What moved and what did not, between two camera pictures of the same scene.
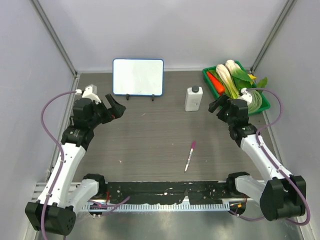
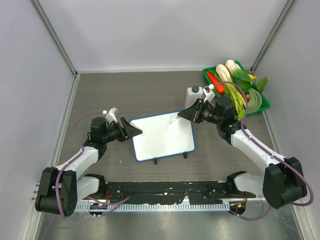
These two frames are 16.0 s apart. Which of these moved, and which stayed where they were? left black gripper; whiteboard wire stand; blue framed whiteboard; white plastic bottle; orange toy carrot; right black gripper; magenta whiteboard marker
Moved: magenta whiteboard marker; whiteboard wire stand; right black gripper; blue framed whiteboard; left black gripper
Stayed: white plastic bottle; orange toy carrot
